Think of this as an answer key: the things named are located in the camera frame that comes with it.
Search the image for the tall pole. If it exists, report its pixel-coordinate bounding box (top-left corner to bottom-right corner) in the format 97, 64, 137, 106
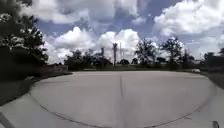
112, 42, 118, 67

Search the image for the pale concrete pavement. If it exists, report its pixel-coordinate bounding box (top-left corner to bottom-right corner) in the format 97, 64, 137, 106
0, 70, 224, 128

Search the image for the row of trees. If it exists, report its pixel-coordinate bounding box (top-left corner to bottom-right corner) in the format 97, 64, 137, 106
63, 36, 224, 71

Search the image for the white vehicle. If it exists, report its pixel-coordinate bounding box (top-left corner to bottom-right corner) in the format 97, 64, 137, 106
191, 68, 202, 74

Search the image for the large dark tree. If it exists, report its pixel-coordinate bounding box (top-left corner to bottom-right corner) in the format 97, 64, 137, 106
0, 0, 50, 81

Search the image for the dark grass verge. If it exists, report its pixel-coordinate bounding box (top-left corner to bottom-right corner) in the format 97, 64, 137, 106
199, 71, 224, 90

